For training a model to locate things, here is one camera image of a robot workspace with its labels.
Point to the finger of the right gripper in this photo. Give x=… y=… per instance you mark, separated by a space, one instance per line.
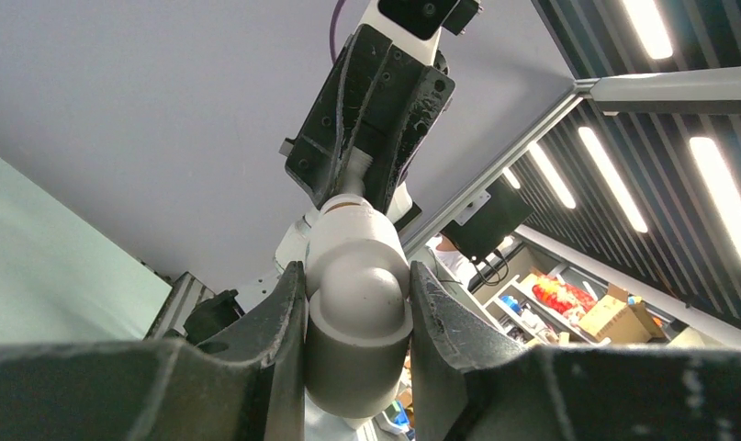
x=319 y=153
x=403 y=107

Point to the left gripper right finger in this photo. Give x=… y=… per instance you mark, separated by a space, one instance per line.
x=464 y=370

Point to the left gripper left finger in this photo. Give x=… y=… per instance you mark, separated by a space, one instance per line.
x=266 y=345

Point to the white plastic faucet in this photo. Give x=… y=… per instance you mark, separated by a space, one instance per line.
x=358 y=164

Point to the white elbow fitting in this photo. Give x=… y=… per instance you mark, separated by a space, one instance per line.
x=360 y=319

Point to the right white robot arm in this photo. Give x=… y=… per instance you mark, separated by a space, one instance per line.
x=351 y=156

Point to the storage shelf with boxes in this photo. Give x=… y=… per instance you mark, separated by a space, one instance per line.
x=566 y=306

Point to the black monitor screen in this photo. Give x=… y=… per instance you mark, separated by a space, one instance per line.
x=495 y=213

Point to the ceiling light strip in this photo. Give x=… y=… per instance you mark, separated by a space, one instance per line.
x=612 y=178

